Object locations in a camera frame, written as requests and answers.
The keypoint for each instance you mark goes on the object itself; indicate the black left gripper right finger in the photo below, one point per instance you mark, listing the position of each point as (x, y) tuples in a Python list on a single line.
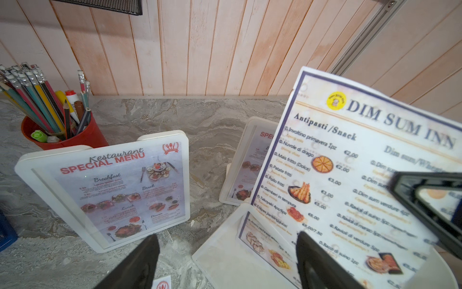
[(318, 270)]

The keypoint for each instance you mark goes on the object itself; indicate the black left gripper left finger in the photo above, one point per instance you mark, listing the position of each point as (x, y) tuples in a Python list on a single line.
[(137, 270)]

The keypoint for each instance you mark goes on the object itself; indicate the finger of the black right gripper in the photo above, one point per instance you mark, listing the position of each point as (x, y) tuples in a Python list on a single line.
[(435, 199)]

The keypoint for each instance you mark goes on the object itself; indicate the red special menu sheet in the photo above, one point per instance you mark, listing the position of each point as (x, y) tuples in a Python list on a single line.
[(162, 283)]

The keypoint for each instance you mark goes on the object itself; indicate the white menu holder front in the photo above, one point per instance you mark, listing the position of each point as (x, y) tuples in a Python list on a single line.
[(241, 255)]

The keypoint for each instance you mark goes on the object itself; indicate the white menu holder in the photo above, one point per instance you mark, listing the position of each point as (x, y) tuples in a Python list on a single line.
[(241, 255), (114, 195), (244, 169)]

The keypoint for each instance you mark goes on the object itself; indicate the dim sum menu sheet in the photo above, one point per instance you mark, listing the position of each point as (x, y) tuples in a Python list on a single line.
[(327, 173)]

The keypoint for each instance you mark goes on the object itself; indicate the white menu holder back left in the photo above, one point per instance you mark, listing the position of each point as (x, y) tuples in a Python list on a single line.
[(114, 195)]

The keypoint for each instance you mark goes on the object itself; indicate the white menu holder back right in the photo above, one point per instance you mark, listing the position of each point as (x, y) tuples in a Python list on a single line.
[(244, 169)]

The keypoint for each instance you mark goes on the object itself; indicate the blue stapler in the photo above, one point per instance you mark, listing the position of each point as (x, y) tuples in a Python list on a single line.
[(8, 234)]

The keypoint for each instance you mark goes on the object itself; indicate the coloured pencils bundle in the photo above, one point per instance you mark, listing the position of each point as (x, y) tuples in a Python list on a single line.
[(58, 115)]

